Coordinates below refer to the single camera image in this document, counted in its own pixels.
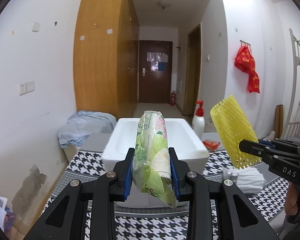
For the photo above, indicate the metal bunk bed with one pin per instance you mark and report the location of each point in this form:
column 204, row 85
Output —
column 292, row 124

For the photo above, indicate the red snack packet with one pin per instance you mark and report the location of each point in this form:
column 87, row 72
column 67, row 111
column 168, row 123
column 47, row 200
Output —
column 211, row 145

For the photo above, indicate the papers and boxes pile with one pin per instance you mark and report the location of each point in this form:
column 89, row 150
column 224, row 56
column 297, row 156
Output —
column 7, row 217

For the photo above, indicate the person right hand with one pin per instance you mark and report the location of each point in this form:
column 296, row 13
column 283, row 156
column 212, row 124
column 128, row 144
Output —
column 291, row 206

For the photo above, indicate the wooden boards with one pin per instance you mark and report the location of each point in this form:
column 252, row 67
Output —
column 278, row 121

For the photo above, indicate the white towel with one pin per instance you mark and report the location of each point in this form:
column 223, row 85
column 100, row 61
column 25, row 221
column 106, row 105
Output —
column 249, row 180

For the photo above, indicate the light blue cloth pile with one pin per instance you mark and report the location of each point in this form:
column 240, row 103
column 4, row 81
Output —
column 84, row 123

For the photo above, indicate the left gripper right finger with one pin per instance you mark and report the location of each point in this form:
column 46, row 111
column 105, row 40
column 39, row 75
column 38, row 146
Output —
column 237, row 217

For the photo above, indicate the ceiling lamp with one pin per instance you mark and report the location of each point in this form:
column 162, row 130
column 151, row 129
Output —
column 163, row 4

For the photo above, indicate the white foam box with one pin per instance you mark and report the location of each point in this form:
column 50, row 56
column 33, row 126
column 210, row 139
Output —
column 180, row 136

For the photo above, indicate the dark brown entrance door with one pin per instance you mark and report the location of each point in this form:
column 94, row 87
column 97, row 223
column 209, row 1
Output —
column 155, row 71

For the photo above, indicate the red fire extinguisher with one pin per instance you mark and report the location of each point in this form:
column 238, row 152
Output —
column 173, row 98

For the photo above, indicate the red plastic bag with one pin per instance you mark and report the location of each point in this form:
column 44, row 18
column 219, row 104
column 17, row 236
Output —
column 245, row 62

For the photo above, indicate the green tissue pack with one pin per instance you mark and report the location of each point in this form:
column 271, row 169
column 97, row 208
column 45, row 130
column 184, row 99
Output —
column 151, row 169

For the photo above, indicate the wooden wardrobe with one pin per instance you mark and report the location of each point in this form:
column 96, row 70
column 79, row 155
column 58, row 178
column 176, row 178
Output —
column 106, row 57

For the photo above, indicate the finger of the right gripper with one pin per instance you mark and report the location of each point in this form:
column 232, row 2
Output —
column 276, row 143
column 260, row 150

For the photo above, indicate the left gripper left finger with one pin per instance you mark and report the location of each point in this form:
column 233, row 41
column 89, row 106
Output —
column 66, row 217

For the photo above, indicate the yellow foam net sleeve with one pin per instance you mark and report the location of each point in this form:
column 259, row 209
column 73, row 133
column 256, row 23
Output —
column 233, row 126

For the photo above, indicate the wall hook rack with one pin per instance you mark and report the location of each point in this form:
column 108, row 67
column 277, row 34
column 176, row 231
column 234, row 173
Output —
column 243, row 43

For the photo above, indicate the white wall switch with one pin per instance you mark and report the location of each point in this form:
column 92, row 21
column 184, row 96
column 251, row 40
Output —
column 27, row 87

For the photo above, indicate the white pump lotion bottle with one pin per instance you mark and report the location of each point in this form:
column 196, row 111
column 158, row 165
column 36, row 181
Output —
column 198, row 121

